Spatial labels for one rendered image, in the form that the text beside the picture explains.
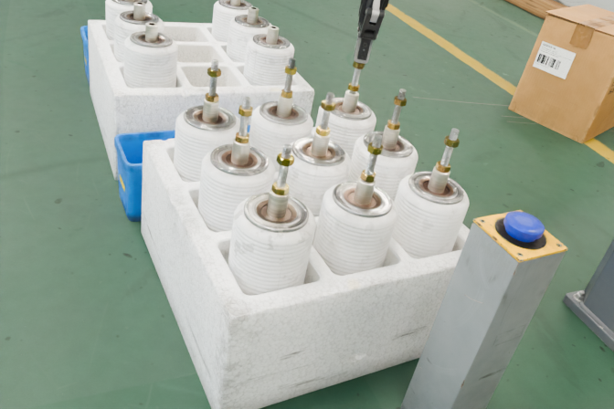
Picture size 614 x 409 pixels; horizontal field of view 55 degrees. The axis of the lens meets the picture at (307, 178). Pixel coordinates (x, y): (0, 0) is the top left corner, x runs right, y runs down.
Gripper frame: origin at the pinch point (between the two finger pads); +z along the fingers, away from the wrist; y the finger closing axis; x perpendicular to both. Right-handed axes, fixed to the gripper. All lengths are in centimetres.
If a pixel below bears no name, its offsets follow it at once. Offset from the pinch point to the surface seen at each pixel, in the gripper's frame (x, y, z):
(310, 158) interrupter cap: -5.7, 18.6, 10.2
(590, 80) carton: 69, -64, 19
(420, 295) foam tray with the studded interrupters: 11.3, 29.4, 21.7
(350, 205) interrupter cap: -0.4, 28.6, 10.1
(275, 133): -11.1, 10.3, 11.6
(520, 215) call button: 15.9, 36.7, 2.6
